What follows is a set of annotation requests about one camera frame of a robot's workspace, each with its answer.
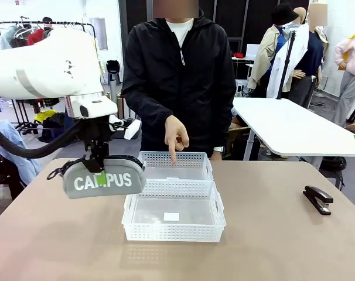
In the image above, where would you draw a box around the black clothes pile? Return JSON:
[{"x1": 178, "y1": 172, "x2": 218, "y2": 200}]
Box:
[{"x1": 38, "y1": 112, "x2": 78, "y2": 143}]

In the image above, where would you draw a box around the grey CAMPUS zipper pouch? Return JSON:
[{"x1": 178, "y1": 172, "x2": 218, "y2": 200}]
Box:
[{"x1": 47, "y1": 155, "x2": 146, "y2": 200}]

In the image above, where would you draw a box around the black chair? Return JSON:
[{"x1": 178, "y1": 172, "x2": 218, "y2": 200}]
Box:
[{"x1": 0, "y1": 140, "x2": 28, "y2": 201}]

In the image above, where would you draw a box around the mannequin in beige coat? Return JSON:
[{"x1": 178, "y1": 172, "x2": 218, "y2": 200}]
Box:
[{"x1": 247, "y1": 25, "x2": 284, "y2": 90}]

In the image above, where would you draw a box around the person's right hand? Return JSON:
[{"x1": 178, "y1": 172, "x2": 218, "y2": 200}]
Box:
[{"x1": 165, "y1": 115, "x2": 190, "y2": 166}]

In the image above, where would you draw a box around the black object on pedestal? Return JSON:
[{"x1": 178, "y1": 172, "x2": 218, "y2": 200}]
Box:
[{"x1": 106, "y1": 60, "x2": 122, "y2": 94}]

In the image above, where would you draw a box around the mannequin in white coat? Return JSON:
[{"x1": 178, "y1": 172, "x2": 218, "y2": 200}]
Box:
[{"x1": 267, "y1": 7, "x2": 310, "y2": 99}]

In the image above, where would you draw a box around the pale grey-blue jacket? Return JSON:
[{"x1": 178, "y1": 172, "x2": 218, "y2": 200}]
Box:
[{"x1": 0, "y1": 25, "x2": 20, "y2": 51}]

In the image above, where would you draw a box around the white perforated plastic basket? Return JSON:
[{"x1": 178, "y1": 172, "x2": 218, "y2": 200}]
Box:
[
  {"x1": 138, "y1": 151, "x2": 215, "y2": 184},
  {"x1": 121, "y1": 180, "x2": 227, "y2": 243}
]

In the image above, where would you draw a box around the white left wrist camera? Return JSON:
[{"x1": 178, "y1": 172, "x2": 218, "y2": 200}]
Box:
[{"x1": 108, "y1": 115, "x2": 142, "y2": 140}]

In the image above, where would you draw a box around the figure in pink sweater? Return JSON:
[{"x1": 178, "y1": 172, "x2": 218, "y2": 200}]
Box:
[{"x1": 332, "y1": 23, "x2": 355, "y2": 128}]

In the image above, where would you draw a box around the black bucket hat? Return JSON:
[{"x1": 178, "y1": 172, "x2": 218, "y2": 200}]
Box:
[{"x1": 271, "y1": 2, "x2": 300, "y2": 26}]

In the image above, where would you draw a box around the person's right forearm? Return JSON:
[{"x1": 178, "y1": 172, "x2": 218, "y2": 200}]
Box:
[{"x1": 121, "y1": 87, "x2": 175, "y2": 125}]

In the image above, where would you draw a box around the person in black jacket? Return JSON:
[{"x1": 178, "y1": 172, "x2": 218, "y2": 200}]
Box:
[{"x1": 120, "y1": 0, "x2": 237, "y2": 161}]

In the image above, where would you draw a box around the light blue shirt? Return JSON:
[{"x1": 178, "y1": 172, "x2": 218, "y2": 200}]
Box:
[{"x1": 0, "y1": 118, "x2": 42, "y2": 186}]

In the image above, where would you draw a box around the person's left forearm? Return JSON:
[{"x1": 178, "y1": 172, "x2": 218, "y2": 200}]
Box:
[{"x1": 208, "y1": 87, "x2": 237, "y2": 149}]

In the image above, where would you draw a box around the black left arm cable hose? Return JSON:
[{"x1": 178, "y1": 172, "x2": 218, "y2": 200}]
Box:
[{"x1": 0, "y1": 118, "x2": 87, "y2": 159}]

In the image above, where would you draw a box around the red jacket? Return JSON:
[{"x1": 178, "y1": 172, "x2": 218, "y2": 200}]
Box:
[{"x1": 27, "y1": 28, "x2": 46, "y2": 46}]

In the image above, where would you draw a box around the white board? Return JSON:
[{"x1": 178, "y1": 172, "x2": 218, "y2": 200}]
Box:
[{"x1": 246, "y1": 43, "x2": 262, "y2": 59}]

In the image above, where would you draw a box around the black stapler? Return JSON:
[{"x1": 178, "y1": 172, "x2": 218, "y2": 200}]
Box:
[{"x1": 302, "y1": 185, "x2": 334, "y2": 216}]

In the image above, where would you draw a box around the black bag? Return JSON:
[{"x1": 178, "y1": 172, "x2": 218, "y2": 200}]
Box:
[{"x1": 319, "y1": 156, "x2": 347, "y2": 173}]

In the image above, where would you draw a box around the figure in navy top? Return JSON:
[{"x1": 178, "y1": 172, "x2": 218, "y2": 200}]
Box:
[{"x1": 294, "y1": 2, "x2": 329, "y2": 109}]

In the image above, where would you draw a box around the white table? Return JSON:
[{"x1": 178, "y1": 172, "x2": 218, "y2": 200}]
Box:
[{"x1": 232, "y1": 97, "x2": 355, "y2": 161}]

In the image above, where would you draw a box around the black tripod pole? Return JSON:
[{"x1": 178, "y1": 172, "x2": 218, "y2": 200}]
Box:
[{"x1": 276, "y1": 29, "x2": 297, "y2": 100}]

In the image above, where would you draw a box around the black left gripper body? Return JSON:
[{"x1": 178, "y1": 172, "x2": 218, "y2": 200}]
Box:
[{"x1": 77, "y1": 115, "x2": 115, "y2": 145}]

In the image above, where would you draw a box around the yellow garment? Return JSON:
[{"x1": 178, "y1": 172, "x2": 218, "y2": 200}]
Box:
[{"x1": 33, "y1": 109, "x2": 57, "y2": 124}]

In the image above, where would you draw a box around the tall grey tube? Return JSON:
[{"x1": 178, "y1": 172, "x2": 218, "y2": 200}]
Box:
[{"x1": 108, "y1": 79, "x2": 119, "y2": 104}]

